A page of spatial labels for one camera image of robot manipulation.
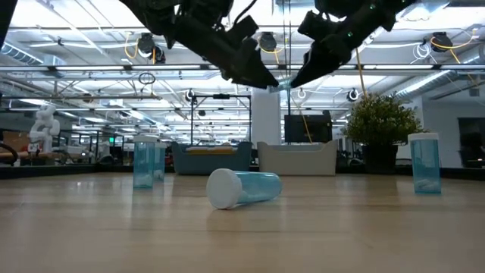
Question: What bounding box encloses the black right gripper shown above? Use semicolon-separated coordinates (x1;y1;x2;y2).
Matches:
290;11;383;89

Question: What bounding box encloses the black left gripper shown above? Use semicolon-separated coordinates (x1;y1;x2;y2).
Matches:
174;14;280;89

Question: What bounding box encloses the blue pill bottle white cap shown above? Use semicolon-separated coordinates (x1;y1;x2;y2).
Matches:
205;168;283;211
132;135;157;190
269;77;295;94
153;142;167;182
408;132;443;196

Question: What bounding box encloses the white plastic bin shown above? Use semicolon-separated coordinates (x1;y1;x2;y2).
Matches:
256;140;339;177

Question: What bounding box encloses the teal plastic bin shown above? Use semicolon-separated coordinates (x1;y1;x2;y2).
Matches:
171;140;254;176

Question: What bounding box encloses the black monitor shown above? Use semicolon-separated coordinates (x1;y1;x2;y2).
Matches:
283;110;333;145

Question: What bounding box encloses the green potted plant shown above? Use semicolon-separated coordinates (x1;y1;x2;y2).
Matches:
340;93;425;175

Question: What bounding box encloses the brown cardboard box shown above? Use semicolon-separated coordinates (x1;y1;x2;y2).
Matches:
2;130;31;152

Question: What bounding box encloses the black background rig frame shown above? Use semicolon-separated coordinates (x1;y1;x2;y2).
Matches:
189;93;253;147

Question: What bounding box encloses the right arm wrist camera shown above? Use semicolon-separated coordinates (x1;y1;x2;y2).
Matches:
298;10;333;42

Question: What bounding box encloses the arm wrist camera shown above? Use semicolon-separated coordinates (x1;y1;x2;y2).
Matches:
298;10;333;42
227;14;262;43

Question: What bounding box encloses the yellow hanging cable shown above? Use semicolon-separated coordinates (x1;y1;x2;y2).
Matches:
355;47;369;99
289;89;314;145

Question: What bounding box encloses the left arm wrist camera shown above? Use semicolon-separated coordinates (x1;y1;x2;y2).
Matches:
227;14;262;43

